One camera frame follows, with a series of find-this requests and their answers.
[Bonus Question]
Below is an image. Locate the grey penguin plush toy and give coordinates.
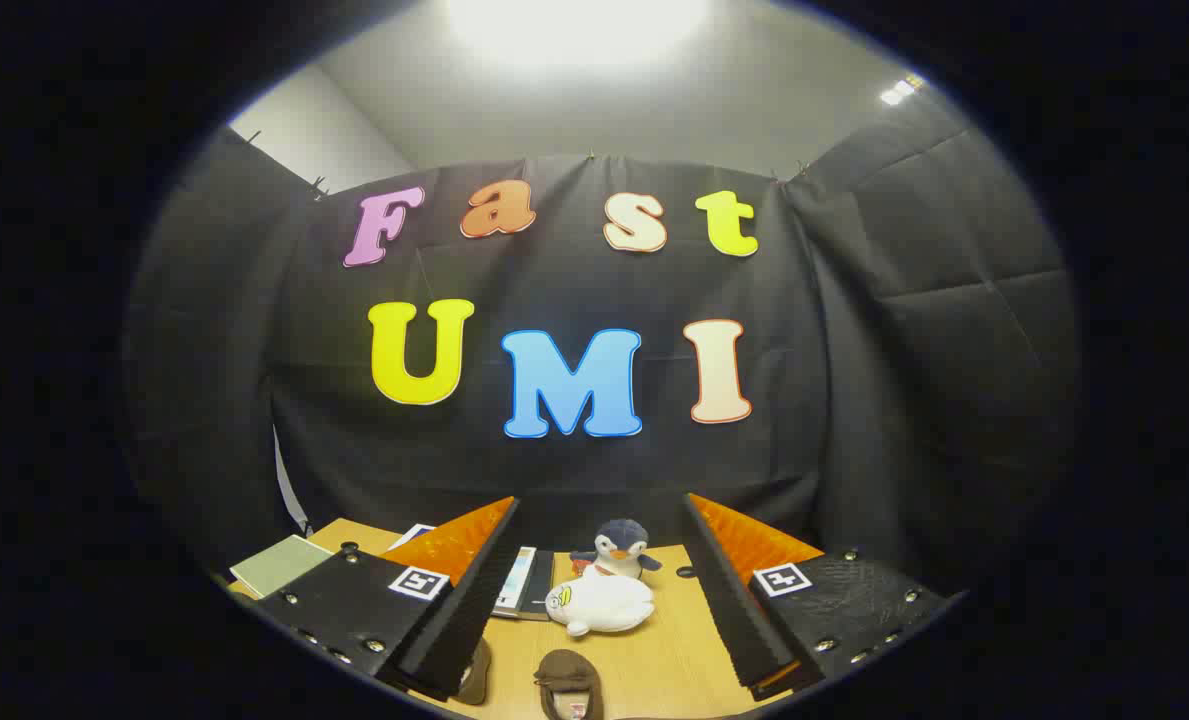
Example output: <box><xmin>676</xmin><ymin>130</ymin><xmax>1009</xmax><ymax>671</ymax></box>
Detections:
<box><xmin>569</xmin><ymin>518</ymin><xmax>663</xmax><ymax>581</ymax></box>

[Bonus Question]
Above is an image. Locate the white duck plush toy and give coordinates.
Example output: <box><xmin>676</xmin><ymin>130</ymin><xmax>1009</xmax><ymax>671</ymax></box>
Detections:
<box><xmin>544</xmin><ymin>565</ymin><xmax>655</xmax><ymax>638</ymax></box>

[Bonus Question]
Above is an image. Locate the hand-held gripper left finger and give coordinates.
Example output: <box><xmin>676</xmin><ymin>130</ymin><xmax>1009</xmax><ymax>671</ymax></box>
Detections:
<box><xmin>254</xmin><ymin>495</ymin><xmax>523</xmax><ymax>703</ymax></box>

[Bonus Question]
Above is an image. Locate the bright ceiling light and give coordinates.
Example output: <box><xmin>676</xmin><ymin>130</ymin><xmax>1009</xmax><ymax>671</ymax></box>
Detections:
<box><xmin>444</xmin><ymin>0</ymin><xmax>715</xmax><ymax>61</ymax></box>

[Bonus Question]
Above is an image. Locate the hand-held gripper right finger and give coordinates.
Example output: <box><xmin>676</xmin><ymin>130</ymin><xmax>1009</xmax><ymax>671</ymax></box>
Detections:
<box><xmin>682</xmin><ymin>492</ymin><xmax>957</xmax><ymax>703</ymax></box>

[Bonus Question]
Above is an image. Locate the brown fuzzy shoe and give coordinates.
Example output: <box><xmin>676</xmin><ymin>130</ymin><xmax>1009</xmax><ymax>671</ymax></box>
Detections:
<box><xmin>534</xmin><ymin>648</ymin><xmax>605</xmax><ymax>720</ymax></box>
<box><xmin>454</xmin><ymin>640</ymin><xmax>493</xmax><ymax>706</ymax></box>

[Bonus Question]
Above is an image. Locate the dark hardcover book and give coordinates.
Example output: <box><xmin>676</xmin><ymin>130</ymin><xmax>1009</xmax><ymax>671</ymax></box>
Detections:
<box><xmin>526</xmin><ymin>548</ymin><xmax>557</xmax><ymax>616</ymax></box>

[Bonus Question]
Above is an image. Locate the white book with sky picture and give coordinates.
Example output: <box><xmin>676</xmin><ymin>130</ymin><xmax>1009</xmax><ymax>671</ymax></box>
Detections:
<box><xmin>492</xmin><ymin>545</ymin><xmax>537</xmax><ymax>621</ymax></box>

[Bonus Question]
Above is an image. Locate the pale green fabric storage box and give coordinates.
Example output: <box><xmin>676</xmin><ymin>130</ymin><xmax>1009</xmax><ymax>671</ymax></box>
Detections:
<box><xmin>229</xmin><ymin>534</ymin><xmax>335</xmax><ymax>599</ymax></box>

